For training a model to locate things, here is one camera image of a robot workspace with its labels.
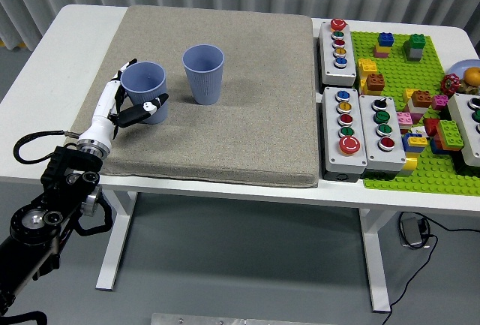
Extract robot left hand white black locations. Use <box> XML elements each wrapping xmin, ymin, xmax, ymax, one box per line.
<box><xmin>79</xmin><ymin>59</ymin><xmax>170</xmax><ymax>146</ymax></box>

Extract blue ribbed plastic cup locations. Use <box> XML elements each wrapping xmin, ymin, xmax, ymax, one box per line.
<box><xmin>119</xmin><ymin>62</ymin><xmax>167</xmax><ymax>125</ymax></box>
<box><xmin>181</xmin><ymin>44</ymin><xmax>225</xmax><ymax>106</ymax></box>

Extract grey-brown fabric mat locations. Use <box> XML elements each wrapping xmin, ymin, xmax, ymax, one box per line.
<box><xmin>69</xmin><ymin>5</ymin><xmax>320</xmax><ymax>188</ymax></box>

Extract white table leg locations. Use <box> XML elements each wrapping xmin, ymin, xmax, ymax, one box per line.
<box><xmin>358</xmin><ymin>207</ymin><xmax>392</xmax><ymax>313</ymax></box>
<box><xmin>95</xmin><ymin>189</ymin><xmax>138</xmax><ymax>290</ymax></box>

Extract grey five-button control box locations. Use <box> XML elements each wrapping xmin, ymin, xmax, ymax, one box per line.
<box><xmin>317</xmin><ymin>18</ymin><xmax>358</xmax><ymax>88</ymax></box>
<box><xmin>321</xmin><ymin>86</ymin><xmax>368</xmax><ymax>182</ymax></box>

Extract brown toy brick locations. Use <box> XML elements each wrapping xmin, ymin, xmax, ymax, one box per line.
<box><xmin>365</xmin><ymin>73</ymin><xmax>386</xmax><ymax>92</ymax></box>

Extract grey four-button control box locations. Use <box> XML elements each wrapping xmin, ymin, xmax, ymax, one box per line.
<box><xmin>358</xmin><ymin>94</ymin><xmax>407</xmax><ymax>180</ymax></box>

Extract green studded baseplate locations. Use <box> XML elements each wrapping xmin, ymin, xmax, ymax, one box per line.
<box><xmin>348</xmin><ymin>30</ymin><xmax>480</xmax><ymax>195</ymax></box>

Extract yellow cylinder toy piece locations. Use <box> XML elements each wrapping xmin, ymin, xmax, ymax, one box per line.
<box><xmin>400</xmin><ymin>151</ymin><xmax>419</xmax><ymax>171</ymax></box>

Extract white toy brick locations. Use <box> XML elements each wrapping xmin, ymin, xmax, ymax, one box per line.
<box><xmin>405</xmin><ymin>100</ymin><xmax>429</xmax><ymax>116</ymax></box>

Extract grey toy brick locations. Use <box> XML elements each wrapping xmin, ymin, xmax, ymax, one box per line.
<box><xmin>406</xmin><ymin>46</ymin><xmax>425</xmax><ymax>63</ymax></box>

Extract orange toy brick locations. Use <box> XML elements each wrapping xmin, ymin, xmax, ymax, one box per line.
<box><xmin>410</xmin><ymin>89</ymin><xmax>433</xmax><ymax>109</ymax></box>

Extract red toy brick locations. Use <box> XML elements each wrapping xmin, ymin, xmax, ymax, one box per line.
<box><xmin>423</xmin><ymin>118</ymin><xmax>440</xmax><ymax>137</ymax></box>

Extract grey power adapter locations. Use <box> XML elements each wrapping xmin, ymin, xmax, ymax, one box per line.
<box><xmin>397</xmin><ymin>216</ymin><xmax>431</xmax><ymax>249</ymax></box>

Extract magenta toy brick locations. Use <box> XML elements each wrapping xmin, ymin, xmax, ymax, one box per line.
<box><xmin>430</xmin><ymin>94</ymin><xmax>450</xmax><ymax>112</ymax></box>

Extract large green toy brick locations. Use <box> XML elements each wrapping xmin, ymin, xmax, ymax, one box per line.
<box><xmin>436</xmin><ymin>119</ymin><xmax>465</xmax><ymax>151</ymax></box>

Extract red valve wheel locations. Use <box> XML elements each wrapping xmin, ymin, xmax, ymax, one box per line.
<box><xmin>440</xmin><ymin>73</ymin><xmax>461</xmax><ymax>96</ymax></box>

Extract light blue plate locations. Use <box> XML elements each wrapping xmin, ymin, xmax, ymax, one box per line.
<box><xmin>448</xmin><ymin>59</ymin><xmax>480</xmax><ymax>86</ymax></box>

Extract grey control box black buttons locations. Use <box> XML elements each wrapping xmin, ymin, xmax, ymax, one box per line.
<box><xmin>446</xmin><ymin>92</ymin><xmax>480</xmax><ymax>168</ymax></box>

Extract black power cable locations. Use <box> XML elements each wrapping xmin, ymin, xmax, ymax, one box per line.
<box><xmin>382</xmin><ymin>212</ymin><xmax>480</xmax><ymax>325</ymax></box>

